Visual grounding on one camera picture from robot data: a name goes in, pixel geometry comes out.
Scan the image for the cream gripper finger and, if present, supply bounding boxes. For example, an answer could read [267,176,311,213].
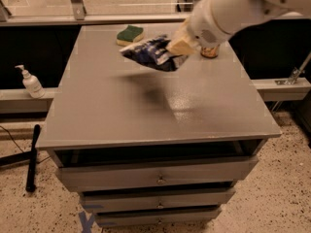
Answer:
[166,21,198,55]

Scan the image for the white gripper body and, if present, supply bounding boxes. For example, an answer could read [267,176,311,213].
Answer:
[188,0,231,48]

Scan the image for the blue potato chip bag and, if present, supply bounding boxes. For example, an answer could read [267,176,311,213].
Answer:
[120,35,188,72]

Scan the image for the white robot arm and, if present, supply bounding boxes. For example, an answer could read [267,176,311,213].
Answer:
[167,0,311,55]

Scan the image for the green and yellow sponge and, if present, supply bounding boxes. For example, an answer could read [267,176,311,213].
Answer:
[117,25,144,46]

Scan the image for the gold soda can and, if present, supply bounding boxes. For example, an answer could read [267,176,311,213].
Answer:
[200,46,220,58]

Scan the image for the grey drawer cabinet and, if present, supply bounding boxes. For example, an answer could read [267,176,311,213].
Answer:
[36,22,282,229]

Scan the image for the white pump lotion bottle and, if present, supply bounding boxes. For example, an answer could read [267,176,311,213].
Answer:
[17,65,45,98]

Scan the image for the top grey drawer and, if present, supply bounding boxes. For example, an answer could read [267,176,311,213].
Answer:
[56,155,259,192]

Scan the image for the grey drawer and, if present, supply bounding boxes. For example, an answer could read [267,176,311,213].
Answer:
[80,188,235,213]
[56,155,259,192]
[95,206,221,227]

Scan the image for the middle grey drawer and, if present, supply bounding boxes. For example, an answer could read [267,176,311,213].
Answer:
[80,188,235,213]

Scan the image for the bottom grey drawer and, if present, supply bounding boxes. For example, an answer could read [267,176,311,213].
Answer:
[95,206,221,227]

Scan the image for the blue tape cross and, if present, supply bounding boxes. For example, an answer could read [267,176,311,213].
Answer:
[79,212,95,233]

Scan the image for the black stand leg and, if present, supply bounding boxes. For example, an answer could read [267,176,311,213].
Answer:
[25,124,41,192]

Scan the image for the metal floor bracket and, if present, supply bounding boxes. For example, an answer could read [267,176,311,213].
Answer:
[276,51,311,85]

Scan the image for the metal window rail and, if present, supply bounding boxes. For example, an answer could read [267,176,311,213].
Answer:
[1,0,199,25]

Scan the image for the black cable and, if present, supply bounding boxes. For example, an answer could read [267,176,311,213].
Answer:
[0,125,25,154]

